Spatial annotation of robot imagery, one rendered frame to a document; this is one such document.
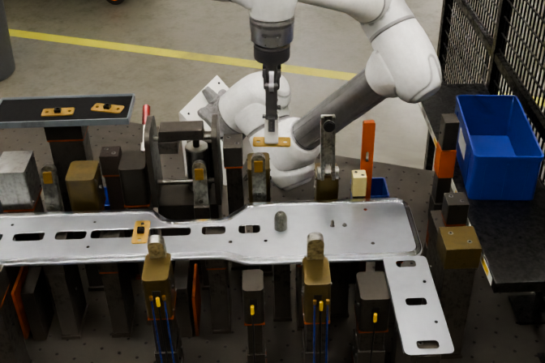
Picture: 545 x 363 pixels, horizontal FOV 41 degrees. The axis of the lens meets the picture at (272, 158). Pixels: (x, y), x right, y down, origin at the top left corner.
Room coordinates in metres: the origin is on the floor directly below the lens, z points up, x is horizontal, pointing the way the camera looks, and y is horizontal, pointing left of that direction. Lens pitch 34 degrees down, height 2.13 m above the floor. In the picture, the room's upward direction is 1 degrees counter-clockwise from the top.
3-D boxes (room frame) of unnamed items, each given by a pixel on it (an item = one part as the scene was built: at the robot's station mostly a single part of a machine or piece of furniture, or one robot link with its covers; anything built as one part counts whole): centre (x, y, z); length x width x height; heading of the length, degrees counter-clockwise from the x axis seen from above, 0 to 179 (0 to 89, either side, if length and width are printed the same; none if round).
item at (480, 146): (1.58, -0.57, 1.09); 0.30 x 0.17 x 0.13; 176
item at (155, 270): (1.19, 0.26, 0.87); 0.12 x 0.07 x 0.35; 1
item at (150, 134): (1.59, 0.23, 0.94); 0.18 x 0.13 x 0.49; 91
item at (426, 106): (1.59, -0.57, 1.01); 0.90 x 0.22 x 0.03; 1
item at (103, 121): (1.71, 0.56, 1.16); 0.37 x 0.14 x 0.02; 91
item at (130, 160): (1.59, 0.36, 0.89); 0.12 x 0.07 x 0.38; 1
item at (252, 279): (1.20, 0.05, 0.84); 0.10 x 0.05 x 0.29; 1
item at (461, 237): (1.26, -0.42, 0.88); 0.08 x 0.08 x 0.36; 1
